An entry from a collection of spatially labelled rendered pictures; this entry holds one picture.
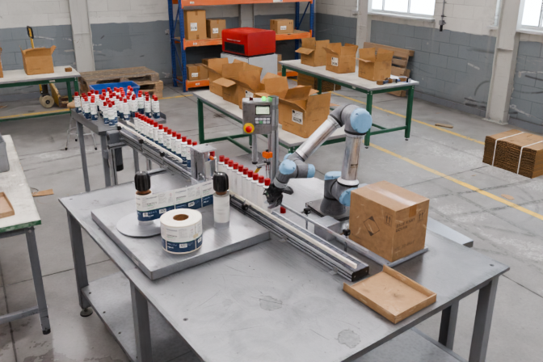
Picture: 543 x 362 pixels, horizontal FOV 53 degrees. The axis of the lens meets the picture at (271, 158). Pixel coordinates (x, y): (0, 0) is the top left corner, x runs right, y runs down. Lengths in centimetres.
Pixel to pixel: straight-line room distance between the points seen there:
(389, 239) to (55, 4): 832
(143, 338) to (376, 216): 129
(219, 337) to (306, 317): 37
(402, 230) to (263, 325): 83
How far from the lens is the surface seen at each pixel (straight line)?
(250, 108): 300
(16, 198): 378
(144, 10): 1047
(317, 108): 466
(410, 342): 325
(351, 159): 288
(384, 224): 264
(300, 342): 219
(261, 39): 845
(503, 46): 849
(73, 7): 1013
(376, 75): 710
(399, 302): 244
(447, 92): 930
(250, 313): 233
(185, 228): 261
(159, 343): 322
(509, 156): 661
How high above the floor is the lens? 219
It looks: 20 degrees down
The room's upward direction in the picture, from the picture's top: straight up
